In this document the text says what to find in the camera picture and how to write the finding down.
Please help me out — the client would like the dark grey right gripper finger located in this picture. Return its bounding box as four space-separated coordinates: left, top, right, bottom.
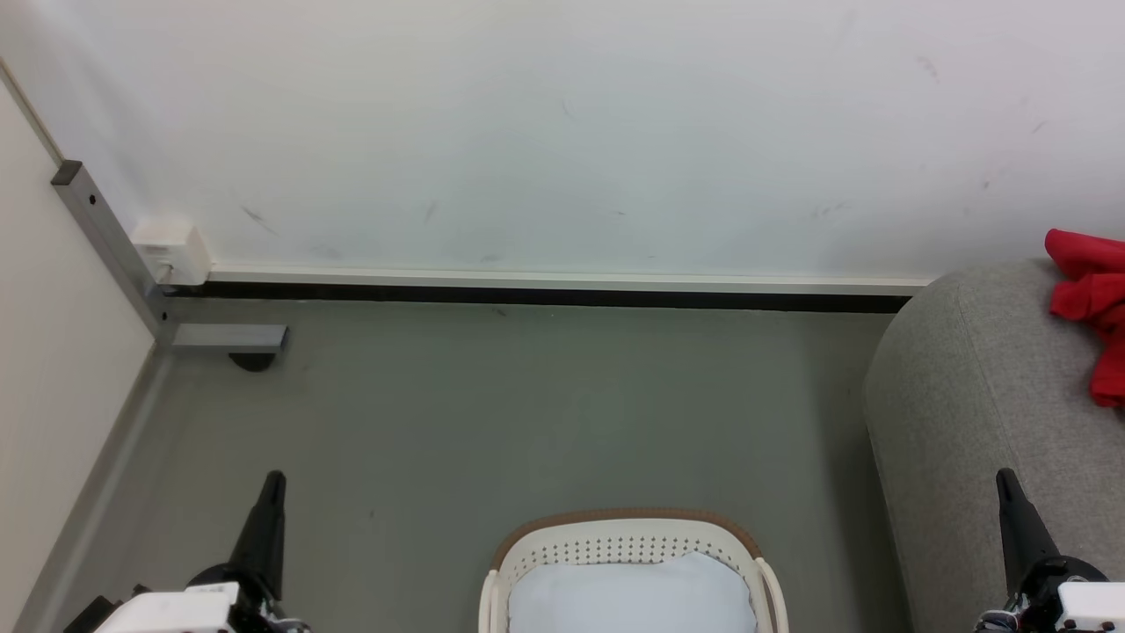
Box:
996 468 1061 595

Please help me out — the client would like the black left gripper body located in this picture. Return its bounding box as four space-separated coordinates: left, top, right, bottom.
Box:
186 564 291 633

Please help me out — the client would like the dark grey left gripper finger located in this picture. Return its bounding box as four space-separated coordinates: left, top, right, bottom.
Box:
230 470 288 600

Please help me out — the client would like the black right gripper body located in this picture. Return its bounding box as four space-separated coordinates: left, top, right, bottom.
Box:
1009 556 1108 633

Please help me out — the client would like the red and white garment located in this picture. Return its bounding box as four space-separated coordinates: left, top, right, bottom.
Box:
1044 229 1125 409

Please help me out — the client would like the grey fabric sofa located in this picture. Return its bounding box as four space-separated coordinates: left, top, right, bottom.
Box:
864 257 1125 633

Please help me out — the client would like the grey metal foot bar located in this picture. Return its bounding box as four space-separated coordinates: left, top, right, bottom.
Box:
171 324 290 355

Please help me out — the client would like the white plastic laundry basket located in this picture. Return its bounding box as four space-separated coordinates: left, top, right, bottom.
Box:
478 507 790 633

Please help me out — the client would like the pale blue cloth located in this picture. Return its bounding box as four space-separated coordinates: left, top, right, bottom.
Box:
507 551 758 633

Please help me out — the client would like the white and black baseboard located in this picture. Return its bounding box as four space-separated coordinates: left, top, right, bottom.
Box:
163 266 934 315

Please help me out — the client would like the white wall socket box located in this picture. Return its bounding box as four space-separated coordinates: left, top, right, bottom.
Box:
131 220 213 287

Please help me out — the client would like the grey metal frame post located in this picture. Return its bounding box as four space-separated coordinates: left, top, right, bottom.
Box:
50 160 178 350

